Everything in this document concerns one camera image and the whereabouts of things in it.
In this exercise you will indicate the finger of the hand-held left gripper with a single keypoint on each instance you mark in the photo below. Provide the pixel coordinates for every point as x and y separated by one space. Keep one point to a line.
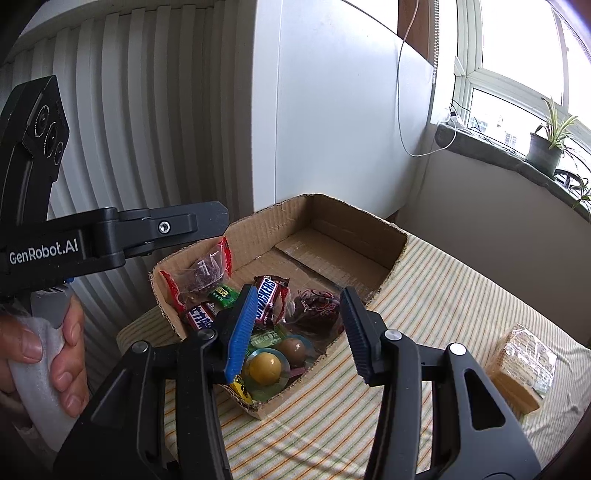
184 221

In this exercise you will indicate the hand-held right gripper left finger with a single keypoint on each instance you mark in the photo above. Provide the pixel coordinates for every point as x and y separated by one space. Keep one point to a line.
242 332

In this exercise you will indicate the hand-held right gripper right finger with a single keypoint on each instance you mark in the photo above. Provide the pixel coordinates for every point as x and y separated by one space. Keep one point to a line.
353 332

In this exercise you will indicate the small green snack packet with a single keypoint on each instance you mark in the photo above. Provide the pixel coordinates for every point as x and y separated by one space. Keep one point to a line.
263 339
222 294

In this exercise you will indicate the brown chocolate bar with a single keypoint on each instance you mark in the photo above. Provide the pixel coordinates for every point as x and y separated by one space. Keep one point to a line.
268 297
198 317

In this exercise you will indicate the yellow braised egg packet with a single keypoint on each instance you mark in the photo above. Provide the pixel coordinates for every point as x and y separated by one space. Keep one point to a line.
265 369

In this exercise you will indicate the clear red dates packet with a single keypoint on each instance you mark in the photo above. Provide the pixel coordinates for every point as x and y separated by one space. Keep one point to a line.
201 277
314 309

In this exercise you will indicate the brown braised egg packet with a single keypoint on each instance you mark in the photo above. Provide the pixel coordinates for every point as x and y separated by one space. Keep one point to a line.
293 349

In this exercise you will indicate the small yellow snack packet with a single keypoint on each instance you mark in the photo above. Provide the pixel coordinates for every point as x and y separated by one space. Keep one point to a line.
240 387

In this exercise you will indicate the cardboard box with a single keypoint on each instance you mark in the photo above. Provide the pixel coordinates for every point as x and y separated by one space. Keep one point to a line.
351 249

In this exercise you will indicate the person's left hand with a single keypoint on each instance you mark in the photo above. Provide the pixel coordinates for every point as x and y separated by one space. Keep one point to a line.
71 360

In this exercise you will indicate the striped table cloth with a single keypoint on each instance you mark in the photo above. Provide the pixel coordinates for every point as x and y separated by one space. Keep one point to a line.
452 300

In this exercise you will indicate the white slatted panel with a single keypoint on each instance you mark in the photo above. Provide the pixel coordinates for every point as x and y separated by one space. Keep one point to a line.
138 115

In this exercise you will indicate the clear cracker packet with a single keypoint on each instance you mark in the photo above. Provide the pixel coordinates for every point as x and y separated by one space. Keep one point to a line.
526 355

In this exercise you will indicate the white cabinet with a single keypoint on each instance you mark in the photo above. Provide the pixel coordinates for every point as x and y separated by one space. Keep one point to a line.
332 115

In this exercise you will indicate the grey windowsill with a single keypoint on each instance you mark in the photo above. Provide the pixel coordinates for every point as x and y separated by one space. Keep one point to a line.
485 147

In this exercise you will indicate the white charger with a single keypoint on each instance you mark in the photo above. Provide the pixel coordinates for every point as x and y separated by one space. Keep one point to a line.
451 117

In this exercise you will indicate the potted spider plant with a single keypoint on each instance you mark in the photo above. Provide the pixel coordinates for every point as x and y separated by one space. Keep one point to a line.
542 154

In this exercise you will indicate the brown wooden panel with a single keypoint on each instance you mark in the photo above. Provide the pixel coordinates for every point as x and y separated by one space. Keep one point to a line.
422 23

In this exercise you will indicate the white window frame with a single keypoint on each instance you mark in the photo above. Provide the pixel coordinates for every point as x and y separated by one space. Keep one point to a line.
464 74

